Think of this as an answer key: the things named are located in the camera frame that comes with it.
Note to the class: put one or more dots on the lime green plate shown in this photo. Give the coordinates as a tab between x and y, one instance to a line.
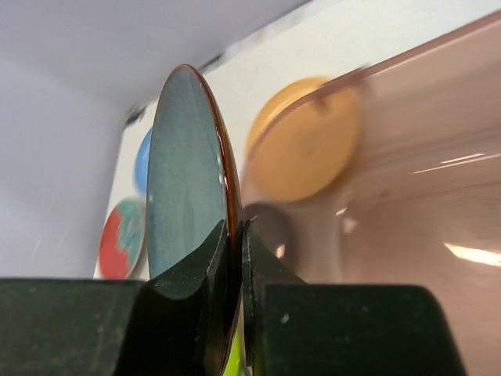
234	365

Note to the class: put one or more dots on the dark teal blossom plate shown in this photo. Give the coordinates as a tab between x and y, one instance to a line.
194	224

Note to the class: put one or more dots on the pink transparent plastic bin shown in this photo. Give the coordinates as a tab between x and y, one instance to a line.
419	202

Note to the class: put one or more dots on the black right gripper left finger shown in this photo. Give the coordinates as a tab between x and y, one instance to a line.
83	327

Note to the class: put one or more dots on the light blue plastic plate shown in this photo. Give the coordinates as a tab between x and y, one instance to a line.
140	174

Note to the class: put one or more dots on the red teal floral plate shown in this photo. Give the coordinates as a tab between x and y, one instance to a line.
122	239

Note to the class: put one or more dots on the black glossy plate upper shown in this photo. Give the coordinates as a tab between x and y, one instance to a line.
276	229

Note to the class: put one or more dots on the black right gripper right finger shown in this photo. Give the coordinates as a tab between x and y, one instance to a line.
295	328

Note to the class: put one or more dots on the orange plastic plate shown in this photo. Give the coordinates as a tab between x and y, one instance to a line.
302	140

